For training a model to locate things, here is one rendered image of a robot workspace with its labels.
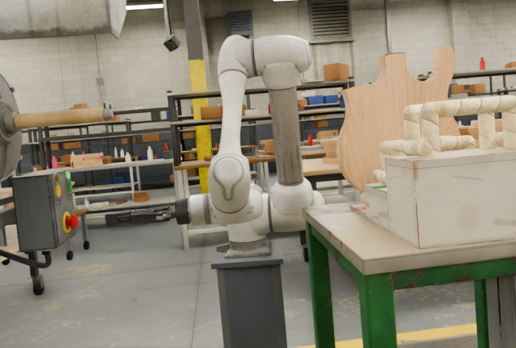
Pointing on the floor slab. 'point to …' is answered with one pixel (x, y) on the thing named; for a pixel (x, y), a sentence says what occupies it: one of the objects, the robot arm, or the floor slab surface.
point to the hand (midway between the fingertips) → (118, 218)
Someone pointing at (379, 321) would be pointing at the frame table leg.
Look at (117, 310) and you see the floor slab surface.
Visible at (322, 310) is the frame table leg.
